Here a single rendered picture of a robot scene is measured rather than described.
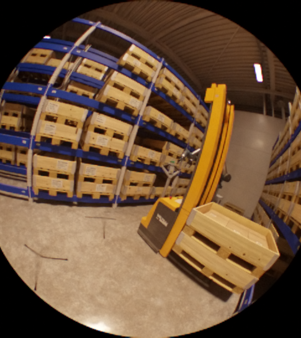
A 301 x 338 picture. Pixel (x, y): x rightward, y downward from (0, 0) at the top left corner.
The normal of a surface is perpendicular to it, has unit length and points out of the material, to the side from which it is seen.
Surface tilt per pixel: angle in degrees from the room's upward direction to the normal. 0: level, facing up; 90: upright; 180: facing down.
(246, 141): 90
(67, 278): 0
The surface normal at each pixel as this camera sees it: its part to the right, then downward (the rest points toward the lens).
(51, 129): 0.59, 0.29
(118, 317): 0.29, -0.95
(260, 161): -0.74, -0.14
